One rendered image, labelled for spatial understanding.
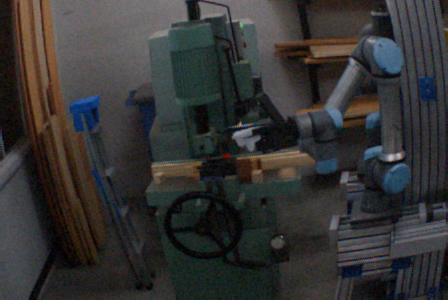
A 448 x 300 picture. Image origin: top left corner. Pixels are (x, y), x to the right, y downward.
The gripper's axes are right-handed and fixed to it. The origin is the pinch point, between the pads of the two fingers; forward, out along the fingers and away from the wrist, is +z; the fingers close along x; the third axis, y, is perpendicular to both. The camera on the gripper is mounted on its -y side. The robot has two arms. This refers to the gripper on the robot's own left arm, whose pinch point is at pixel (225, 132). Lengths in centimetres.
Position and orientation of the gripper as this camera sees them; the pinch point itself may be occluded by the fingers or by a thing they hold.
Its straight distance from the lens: 177.2
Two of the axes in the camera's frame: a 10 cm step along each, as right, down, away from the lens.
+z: -9.7, 1.8, -1.7
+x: -1.8, -0.8, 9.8
